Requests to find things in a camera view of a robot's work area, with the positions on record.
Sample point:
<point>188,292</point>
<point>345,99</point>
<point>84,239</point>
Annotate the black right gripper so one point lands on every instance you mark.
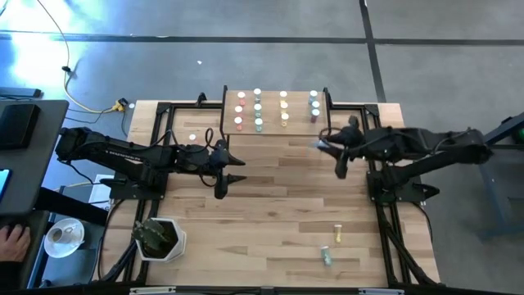
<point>348,147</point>

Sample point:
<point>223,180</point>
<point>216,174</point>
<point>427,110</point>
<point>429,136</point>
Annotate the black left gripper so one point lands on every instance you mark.
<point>221,164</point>

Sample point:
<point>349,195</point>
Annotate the blue bottle red pills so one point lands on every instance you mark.
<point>314,114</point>

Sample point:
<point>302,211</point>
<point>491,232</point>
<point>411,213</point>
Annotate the small pink pill bottle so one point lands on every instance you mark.
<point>192,137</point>

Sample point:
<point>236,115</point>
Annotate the pink pill bottle white cap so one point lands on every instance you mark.
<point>241,95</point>
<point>238,109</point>

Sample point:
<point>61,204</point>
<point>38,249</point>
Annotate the large teal pill bottle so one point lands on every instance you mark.
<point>258,107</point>

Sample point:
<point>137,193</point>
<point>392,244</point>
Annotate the green pill bottle white cap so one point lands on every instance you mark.
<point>326,256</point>

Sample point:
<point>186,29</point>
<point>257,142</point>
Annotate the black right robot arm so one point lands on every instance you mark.
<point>430,151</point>

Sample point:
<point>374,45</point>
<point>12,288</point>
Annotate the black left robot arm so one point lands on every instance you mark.
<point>123,153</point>

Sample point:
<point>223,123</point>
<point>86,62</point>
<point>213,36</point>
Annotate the wooden shelf black metal legs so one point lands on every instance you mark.
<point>270,127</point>

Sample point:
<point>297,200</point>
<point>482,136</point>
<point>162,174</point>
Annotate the white hexagonal plant pot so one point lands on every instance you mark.
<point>178,246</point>

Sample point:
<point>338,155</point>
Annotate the green cactus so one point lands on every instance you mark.
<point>149,237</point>

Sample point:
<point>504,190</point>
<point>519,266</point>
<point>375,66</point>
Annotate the black desk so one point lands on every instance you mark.
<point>69,205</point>

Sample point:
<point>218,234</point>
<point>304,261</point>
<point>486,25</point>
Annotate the white cup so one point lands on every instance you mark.
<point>61,234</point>

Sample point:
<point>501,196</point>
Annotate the dark grey desk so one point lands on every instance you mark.
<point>37,164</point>

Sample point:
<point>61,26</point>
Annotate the black flat bar device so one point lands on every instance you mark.
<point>20,92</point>

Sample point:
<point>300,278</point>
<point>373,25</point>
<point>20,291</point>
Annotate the smartphone lit screen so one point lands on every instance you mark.
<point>4,182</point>

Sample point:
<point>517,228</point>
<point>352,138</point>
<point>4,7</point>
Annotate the person's hand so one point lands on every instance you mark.
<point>14,243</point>

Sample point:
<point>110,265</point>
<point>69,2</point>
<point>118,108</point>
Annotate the black frame clamp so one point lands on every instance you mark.
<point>200,99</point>

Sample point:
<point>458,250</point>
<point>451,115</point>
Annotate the black aluminium rail frame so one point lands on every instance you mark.
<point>184,105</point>

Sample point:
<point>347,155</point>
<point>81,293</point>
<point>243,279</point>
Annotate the silver metal bracket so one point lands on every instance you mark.
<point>152,290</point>
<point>380,291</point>

